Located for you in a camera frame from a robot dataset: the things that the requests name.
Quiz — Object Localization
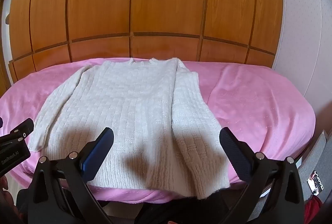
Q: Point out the red cloth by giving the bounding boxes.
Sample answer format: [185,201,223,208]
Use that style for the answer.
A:
[304,197,323,224]

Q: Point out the pink blanket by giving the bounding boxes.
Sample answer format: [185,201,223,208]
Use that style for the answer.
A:
[0,57,316,204]

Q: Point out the person's left hand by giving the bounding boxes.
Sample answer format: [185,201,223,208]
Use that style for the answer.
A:
[0,175,16,214]

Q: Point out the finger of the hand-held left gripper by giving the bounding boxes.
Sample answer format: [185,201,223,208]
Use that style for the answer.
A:
[10,118,35,141]

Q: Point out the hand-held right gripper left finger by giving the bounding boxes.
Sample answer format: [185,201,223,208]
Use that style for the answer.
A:
[17,127,114,224]

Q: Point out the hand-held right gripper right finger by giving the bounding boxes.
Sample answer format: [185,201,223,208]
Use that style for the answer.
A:
[219,127,304,224]

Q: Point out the wooden wardrobe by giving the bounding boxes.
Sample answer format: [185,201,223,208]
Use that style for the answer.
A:
[6,0,284,88]

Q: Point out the grey chair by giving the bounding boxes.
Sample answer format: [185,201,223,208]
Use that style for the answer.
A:
[250,130,328,224]

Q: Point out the white knit sweater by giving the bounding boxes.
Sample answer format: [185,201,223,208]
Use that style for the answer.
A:
[27,57,231,201]

